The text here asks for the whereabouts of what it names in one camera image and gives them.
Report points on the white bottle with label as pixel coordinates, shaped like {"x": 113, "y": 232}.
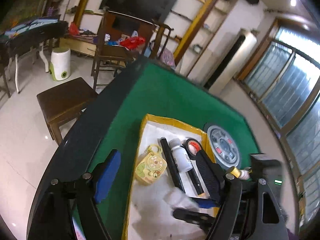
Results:
{"x": 180, "y": 156}

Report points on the black side table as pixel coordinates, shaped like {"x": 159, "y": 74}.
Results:
{"x": 29, "y": 38}

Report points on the window with metal grille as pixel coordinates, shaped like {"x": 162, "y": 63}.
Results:
{"x": 282, "y": 77}

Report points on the white standing air conditioner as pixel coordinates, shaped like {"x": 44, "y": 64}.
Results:
{"x": 230, "y": 63}

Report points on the black tape roll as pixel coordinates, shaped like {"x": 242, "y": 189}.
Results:
{"x": 192, "y": 148}

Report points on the black marker pen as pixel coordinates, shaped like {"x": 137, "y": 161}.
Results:
{"x": 171, "y": 164}

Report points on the yellow cylinder cap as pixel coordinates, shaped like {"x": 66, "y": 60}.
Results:
{"x": 235, "y": 171}

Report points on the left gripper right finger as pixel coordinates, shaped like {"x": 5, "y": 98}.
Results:
{"x": 250, "y": 205}

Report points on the yellow cartoon keychain case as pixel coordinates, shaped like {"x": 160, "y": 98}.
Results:
{"x": 152, "y": 165}

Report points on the brown wooden stool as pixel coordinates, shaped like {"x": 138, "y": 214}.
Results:
{"x": 64, "y": 103}

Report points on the white bottle green label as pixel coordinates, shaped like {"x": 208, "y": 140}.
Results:
{"x": 176, "y": 198}

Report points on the yellow rimmed white tray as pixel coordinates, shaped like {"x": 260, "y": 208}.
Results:
{"x": 148, "y": 216}

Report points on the red plastic bag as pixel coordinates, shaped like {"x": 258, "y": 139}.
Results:
{"x": 132, "y": 43}

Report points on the wooden chair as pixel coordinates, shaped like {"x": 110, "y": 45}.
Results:
{"x": 121, "y": 39}

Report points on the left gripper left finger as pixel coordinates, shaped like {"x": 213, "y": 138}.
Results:
{"x": 53, "y": 216}

